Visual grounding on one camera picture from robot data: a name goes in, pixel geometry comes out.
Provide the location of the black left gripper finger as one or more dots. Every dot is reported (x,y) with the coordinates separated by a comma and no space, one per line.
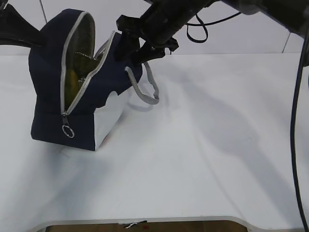
(16,30)

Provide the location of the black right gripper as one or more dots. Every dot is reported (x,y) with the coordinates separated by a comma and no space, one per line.
(156,26)

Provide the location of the navy blue lunch bag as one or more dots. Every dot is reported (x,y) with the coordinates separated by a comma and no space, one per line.
(106,85)

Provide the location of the yellow banana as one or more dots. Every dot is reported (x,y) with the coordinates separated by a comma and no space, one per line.
(72,87)

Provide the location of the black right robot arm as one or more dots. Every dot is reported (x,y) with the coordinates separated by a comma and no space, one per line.
(291,14)

